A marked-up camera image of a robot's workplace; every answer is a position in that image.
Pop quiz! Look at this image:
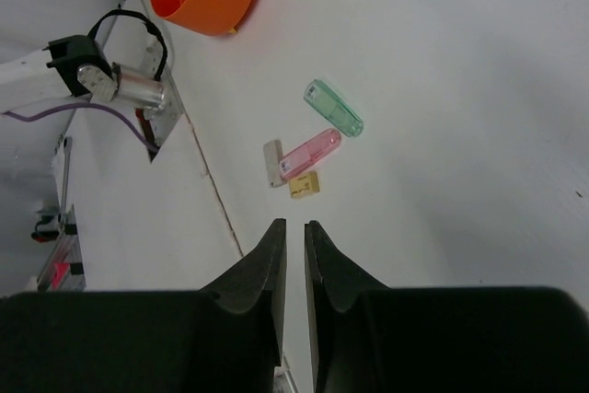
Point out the yellow eraser block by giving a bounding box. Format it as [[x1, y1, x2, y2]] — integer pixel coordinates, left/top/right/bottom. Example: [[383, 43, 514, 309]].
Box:
[[288, 170, 320, 199]]

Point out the pink correction tape case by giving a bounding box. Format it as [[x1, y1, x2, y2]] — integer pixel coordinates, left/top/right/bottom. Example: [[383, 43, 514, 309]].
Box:
[[279, 129, 341, 180]]

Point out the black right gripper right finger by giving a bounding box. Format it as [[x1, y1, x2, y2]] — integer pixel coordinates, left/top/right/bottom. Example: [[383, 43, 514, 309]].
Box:
[[305, 221, 588, 392]]

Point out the grey eraser block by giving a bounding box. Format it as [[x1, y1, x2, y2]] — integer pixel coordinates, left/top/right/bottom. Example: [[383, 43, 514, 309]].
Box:
[[262, 139, 286, 189]]

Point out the green correction tape case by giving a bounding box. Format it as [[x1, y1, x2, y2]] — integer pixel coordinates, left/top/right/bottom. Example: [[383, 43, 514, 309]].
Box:
[[303, 79, 364, 137]]

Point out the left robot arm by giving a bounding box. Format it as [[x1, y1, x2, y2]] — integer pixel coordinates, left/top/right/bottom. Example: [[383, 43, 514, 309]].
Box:
[[1, 9, 168, 114]]

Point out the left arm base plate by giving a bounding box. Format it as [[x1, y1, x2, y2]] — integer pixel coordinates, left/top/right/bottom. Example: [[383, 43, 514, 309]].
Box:
[[135, 37, 185, 161]]

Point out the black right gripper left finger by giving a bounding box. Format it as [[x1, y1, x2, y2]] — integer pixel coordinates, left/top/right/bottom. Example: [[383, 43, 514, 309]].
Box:
[[1, 219, 286, 392]]

